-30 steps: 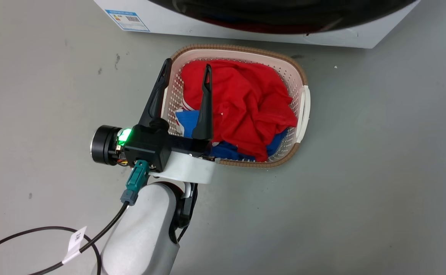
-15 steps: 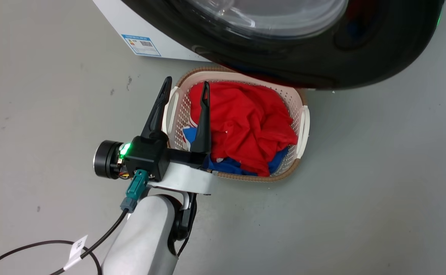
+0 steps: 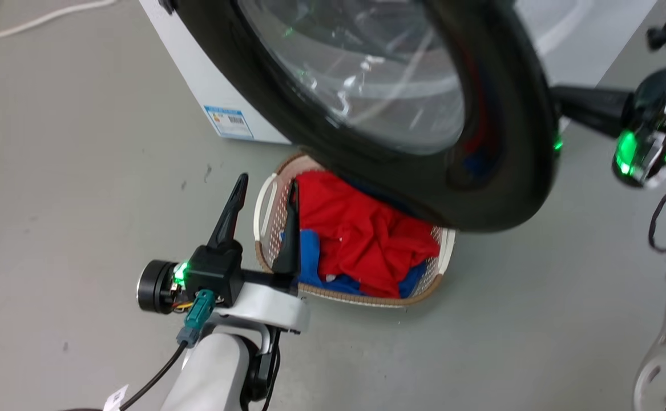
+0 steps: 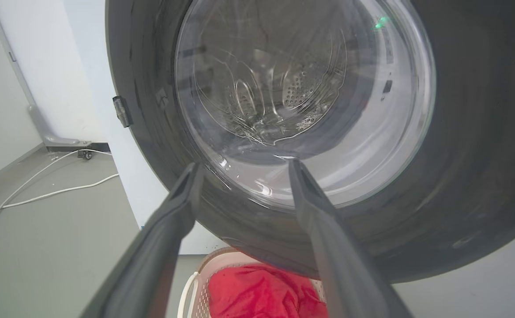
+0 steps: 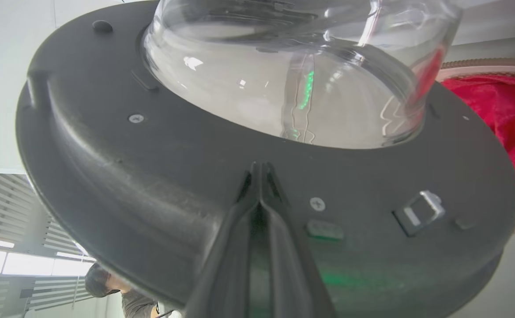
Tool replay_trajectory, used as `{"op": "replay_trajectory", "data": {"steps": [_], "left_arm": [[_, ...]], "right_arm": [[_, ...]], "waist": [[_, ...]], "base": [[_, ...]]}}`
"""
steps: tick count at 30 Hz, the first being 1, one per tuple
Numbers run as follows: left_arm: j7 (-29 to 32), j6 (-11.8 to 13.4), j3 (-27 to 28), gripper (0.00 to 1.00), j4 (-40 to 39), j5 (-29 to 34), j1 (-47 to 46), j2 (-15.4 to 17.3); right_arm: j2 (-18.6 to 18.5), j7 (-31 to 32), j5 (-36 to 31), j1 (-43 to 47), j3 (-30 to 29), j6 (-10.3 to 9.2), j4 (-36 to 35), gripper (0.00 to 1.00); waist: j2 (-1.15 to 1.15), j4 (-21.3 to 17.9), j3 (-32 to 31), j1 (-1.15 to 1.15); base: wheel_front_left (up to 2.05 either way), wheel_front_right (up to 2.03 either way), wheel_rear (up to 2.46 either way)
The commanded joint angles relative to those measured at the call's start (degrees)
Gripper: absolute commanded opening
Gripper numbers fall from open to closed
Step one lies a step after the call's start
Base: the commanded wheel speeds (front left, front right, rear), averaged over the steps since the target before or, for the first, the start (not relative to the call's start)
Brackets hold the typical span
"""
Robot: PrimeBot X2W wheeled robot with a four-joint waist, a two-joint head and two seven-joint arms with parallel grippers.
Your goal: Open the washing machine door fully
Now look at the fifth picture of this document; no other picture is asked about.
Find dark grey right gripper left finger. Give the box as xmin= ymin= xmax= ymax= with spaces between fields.
xmin=186 ymin=162 xmax=262 ymax=318

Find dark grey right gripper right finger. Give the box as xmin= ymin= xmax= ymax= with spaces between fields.
xmin=261 ymin=162 xmax=337 ymax=318

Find dark grey washing machine door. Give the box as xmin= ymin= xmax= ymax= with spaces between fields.
xmin=15 ymin=0 xmax=515 ymax=318

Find person with dark hair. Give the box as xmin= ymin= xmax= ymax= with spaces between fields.
xmin=84 ymin=262 xmax=183 ymax=318

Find white window blinds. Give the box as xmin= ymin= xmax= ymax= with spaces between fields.
xmin=0 ymin=171 xmax=97 ymax=318

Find red cloth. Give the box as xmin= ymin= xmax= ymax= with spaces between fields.
xmin=442 ymin=74 xmax=515 ymax=215

